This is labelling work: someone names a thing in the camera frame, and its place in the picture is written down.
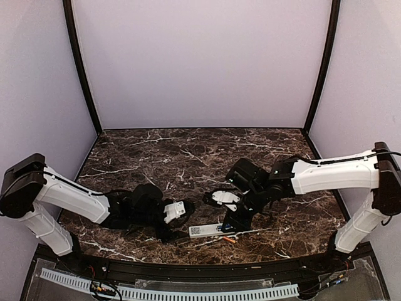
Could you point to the left black frame post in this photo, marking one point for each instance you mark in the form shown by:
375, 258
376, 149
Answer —
79, 65

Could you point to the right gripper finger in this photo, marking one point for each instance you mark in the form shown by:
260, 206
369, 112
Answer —
234, 227
226, 226

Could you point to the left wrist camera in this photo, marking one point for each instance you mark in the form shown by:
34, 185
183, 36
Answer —
177, 210

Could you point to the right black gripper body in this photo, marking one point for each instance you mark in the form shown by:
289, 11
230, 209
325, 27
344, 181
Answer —
246, 219

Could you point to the black front rail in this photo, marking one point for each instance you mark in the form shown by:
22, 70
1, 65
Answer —
121, 271

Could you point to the orange battery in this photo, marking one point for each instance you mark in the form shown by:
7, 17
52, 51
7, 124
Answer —
229, 239

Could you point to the black frame post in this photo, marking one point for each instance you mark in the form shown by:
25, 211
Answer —
324, 66
79, 65

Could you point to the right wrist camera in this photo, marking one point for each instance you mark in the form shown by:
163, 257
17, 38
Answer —
220, 198

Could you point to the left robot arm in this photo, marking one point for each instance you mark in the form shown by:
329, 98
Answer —
30, 183

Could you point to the white remote control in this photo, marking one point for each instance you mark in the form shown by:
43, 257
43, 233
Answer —
207, 230

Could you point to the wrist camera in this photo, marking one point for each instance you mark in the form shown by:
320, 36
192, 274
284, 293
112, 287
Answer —
220, 198
177, 210

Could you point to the right black frame post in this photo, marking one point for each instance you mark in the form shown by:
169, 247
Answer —
324, 66

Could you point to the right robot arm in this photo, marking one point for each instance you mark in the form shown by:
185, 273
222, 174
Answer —
375, 170

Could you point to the white slotted cable duct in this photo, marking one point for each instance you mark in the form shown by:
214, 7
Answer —
151, 290

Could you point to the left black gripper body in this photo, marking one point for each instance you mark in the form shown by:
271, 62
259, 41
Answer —
166, 234

